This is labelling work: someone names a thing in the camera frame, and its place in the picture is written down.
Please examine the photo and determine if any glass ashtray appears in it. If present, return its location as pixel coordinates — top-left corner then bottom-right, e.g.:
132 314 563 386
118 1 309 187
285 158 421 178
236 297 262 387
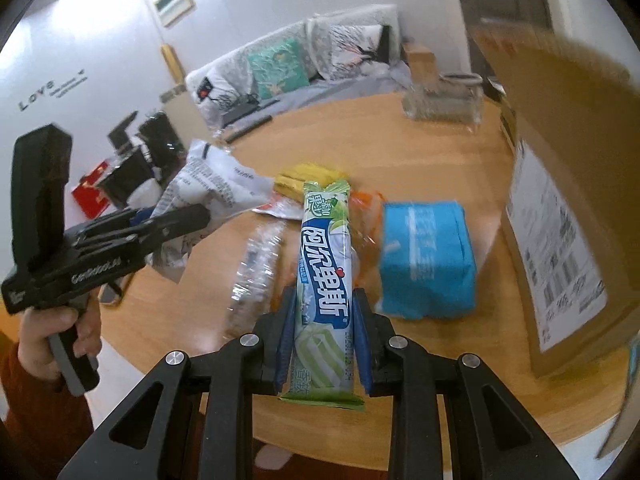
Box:
404 80 484 127

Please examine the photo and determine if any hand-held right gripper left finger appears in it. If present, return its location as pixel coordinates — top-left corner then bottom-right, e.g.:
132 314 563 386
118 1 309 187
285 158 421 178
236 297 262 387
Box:
57 285 298 480

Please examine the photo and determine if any wooden side table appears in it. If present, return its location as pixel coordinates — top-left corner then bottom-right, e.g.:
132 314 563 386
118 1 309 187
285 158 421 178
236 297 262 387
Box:
401 41 439 79

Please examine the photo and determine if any black remote control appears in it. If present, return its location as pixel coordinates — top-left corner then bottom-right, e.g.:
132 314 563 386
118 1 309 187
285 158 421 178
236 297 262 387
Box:
220 95 277 128

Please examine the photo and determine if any black wall lettering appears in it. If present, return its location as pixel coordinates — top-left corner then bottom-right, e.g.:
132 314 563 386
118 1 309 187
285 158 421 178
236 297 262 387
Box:
17 69 90 112

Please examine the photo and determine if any black appliance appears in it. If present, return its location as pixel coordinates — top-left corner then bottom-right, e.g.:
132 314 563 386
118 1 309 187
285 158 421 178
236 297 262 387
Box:
106 111 140 154

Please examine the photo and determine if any white printed snack packet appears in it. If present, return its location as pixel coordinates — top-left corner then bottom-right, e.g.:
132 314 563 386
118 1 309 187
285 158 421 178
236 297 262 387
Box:
149 140 281 286

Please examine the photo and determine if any white cushion black branch print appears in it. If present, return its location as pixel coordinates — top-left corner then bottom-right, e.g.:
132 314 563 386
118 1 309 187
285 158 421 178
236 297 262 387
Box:
307 22 397 82

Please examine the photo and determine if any cardboard box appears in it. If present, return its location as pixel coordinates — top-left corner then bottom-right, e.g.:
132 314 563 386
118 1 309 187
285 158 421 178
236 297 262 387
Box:
470 16 640 463

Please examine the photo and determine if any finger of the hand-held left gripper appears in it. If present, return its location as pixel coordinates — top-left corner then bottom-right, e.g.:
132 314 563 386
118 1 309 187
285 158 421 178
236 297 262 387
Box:
87 206 157 234
72 204 212 267

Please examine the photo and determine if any teal cushion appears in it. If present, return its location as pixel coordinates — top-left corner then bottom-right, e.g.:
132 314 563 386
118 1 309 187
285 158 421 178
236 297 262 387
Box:
248 38 312 99

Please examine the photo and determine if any small green mountain painting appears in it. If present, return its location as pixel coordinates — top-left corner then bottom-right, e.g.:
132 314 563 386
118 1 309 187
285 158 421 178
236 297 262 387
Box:
149 0 197 29

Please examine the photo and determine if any person's left hand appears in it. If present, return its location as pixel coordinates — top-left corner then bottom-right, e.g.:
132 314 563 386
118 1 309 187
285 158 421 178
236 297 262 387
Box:
17 306 104 377

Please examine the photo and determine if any blue packet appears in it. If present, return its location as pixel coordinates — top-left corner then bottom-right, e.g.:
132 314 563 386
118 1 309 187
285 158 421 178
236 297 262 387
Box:
376 201 477 320

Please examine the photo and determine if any white cushion red mark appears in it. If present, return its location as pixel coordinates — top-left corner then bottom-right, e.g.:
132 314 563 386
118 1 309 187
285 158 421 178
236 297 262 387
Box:
192 74 237 107

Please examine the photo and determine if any orange snack packet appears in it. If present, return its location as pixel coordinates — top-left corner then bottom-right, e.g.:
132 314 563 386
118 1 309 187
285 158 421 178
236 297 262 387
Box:
348 189 385 266

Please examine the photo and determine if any dark door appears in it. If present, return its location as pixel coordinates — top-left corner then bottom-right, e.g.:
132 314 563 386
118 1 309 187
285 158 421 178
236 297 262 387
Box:
449 0 557 78

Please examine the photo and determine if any black thermos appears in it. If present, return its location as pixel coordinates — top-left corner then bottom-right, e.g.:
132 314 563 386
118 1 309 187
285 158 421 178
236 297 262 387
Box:
137 110 179 169

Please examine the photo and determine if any beige rolled mat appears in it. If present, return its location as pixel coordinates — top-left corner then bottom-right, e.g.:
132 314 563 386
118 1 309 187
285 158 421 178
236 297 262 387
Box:
159 44 184 82

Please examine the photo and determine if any clear plastic packet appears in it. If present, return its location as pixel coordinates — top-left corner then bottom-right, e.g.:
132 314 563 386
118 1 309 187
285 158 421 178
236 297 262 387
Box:
226 219 288 338

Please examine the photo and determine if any green striped snack packet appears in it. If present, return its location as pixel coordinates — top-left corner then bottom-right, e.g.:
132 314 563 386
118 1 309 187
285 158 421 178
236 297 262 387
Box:
279 180 365 411

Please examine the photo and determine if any person's left forearm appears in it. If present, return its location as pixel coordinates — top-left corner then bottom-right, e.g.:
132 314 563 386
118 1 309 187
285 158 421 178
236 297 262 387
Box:
0 342 97 480

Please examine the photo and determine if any red gift bag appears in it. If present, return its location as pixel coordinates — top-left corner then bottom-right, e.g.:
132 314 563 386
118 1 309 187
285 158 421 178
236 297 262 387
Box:
71 161 112 222

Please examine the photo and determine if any grey sofa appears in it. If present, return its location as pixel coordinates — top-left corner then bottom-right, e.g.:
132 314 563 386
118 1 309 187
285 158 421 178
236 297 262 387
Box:
185 4 417 132

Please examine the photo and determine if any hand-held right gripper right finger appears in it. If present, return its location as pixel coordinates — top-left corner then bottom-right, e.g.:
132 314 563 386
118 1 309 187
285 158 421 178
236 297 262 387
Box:
351 287 562 480

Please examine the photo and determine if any yellow snack packet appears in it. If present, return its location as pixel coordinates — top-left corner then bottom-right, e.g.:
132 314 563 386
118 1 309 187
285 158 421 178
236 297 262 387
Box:
274 161 349 197

